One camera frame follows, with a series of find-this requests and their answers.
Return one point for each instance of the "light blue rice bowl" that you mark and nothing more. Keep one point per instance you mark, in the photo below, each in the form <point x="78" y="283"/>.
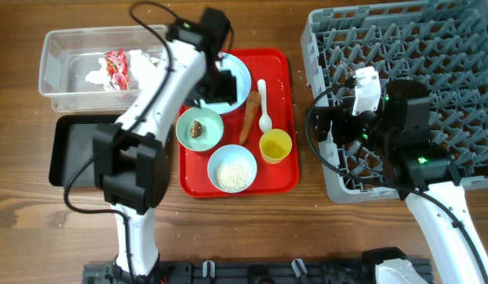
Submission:
<point x="231" y="153"/>

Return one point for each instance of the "white napkin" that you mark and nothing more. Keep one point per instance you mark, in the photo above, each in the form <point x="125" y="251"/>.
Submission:
<point x="141" y="66"/>

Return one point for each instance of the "brown food lump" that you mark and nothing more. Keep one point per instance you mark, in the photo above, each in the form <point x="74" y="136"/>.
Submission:
<point x="196" y="129"/>

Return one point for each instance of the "green bowl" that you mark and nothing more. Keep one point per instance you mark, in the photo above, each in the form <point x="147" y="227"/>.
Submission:
<point x="213" y="129"/>

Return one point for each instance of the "grey dishwasher rack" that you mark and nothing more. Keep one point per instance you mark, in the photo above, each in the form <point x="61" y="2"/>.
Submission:
<point x="441" y="44"/>

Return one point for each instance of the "black tray bin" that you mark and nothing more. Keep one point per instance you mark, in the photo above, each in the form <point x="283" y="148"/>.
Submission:
<point x="73" y="144"/>

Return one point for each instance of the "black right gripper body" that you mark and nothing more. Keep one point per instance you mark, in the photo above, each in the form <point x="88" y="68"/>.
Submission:
<point x="365" y="128"/>

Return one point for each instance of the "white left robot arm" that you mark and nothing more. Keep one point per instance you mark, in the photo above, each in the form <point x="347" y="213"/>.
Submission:
<point x="131" y="166"/>

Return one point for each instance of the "clear plastic bin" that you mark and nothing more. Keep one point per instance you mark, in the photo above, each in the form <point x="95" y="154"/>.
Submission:
<point x="69" y="55"/>

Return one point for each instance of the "orange carrot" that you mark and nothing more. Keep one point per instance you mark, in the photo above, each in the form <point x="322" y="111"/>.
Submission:
<point x="252" y="104"/>

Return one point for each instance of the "red snack wrapper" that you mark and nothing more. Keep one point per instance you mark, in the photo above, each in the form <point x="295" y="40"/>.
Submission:
<point x="117" y="69"/>

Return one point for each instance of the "white rice pile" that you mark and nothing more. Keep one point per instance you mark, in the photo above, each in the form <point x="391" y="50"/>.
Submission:
<point x="232" y="177"/>

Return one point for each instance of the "white plastic spoon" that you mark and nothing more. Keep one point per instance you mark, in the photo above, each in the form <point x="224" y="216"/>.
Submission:
<point x="265" y="122"/>

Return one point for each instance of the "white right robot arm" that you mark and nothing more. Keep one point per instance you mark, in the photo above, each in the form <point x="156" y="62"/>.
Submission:
<point x="422" y="172"/>

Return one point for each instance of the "yellow plastic cup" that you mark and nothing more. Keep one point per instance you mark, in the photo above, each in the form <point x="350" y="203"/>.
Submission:
<point x="275" y="145"/>

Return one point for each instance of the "red plastic tray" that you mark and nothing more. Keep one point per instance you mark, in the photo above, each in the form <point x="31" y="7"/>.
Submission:
<point x="270" y="65"/>

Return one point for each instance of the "light blue plate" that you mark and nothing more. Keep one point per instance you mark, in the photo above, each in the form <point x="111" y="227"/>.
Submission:
<point x="243" y="83"/>

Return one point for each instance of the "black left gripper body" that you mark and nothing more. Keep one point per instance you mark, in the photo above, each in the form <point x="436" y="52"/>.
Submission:
<point x="214" y="84"/>

